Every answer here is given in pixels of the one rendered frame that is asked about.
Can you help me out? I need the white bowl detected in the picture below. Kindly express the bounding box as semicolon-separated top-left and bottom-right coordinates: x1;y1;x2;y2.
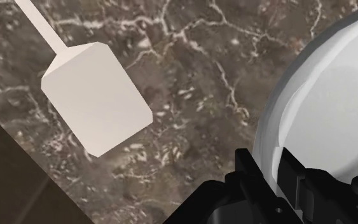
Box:
252;3;358;199

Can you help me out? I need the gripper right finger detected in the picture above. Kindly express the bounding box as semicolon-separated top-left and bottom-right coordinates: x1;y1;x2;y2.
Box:
277;146;358;224

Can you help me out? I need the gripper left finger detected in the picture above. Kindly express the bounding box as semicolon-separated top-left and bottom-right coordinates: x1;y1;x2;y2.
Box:
164;148;303;224

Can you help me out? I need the white spatula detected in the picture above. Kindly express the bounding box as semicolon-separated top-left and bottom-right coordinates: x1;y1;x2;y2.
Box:
13;0;154;158

